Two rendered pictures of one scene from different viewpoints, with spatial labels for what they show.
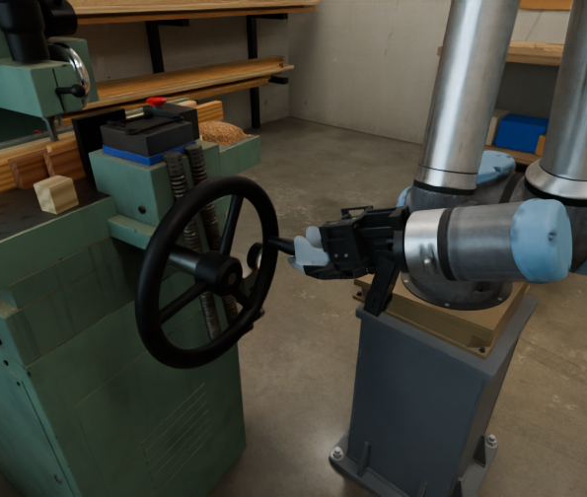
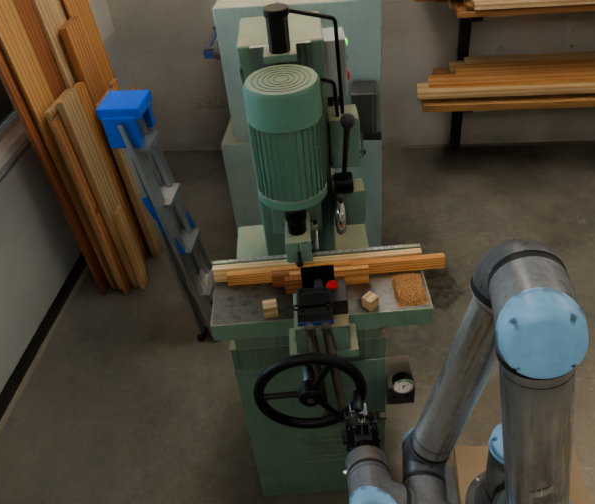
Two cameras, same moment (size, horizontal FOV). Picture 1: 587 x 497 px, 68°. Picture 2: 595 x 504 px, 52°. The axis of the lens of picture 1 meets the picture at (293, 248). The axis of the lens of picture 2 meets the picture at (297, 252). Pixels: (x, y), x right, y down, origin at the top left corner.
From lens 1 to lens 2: 116 cm
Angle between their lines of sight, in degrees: 48
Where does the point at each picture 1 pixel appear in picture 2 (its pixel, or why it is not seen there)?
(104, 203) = (289, 321)
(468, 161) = (426, 443)
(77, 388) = not seen: hidden behind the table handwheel
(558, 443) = not seen: outside the picture
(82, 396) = not seen: hidden behind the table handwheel
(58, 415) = (245, 395)
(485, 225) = (355, 480)
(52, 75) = (297, 246)
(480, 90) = (436, 413)
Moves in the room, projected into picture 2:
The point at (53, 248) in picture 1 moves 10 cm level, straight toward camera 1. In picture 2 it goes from (257, 332) to (241, 359)
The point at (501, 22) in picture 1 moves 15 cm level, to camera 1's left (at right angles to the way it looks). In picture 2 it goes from (452, 389) to (398, 342)
